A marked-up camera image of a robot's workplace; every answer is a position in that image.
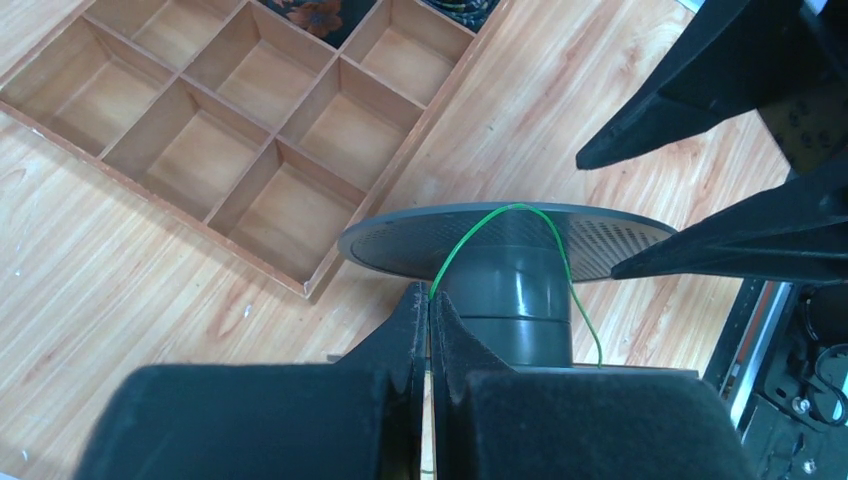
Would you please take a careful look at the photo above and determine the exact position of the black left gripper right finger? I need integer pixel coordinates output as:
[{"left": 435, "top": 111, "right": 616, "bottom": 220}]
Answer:
[{"left": 429, "top": 293, "right": 755, "bottom": 479}]

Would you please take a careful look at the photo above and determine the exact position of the wooden compartment tray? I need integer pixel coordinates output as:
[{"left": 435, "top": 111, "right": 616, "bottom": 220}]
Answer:
[{"left": 1, "top": 1, "right": 501, "bottom": 300}]

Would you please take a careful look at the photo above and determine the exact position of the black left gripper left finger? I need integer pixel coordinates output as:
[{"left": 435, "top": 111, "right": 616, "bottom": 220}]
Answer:
[{"left": 74, "top": 282, "right": 429, "bottom": 479}]

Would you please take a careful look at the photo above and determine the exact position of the orange floral rolled tie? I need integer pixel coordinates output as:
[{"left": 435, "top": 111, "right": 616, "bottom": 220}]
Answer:
[{"left": 261, "top": 0, "right": 376, "bottom": 48}]

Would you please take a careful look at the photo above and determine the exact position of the green blue rolled tie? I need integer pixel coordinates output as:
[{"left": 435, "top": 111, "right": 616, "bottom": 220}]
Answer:
[{"left": 423, "top": 0, "right": 500, "bottom": 33}]

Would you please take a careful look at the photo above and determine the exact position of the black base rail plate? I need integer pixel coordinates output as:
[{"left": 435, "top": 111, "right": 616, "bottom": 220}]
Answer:
[{"left": 703, "top": 280, "right": 847, "bottom": 479}]

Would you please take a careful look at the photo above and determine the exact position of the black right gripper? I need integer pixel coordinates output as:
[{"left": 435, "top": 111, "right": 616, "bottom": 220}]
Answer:
[{"left": 576, "top": 1, "right": 847, "bottom": 284}]

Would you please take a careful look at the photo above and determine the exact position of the green wire bundle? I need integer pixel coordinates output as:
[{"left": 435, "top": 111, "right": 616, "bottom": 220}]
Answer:
[{"left": 427, "top": 203, "right": 604, "bottom": 370}]

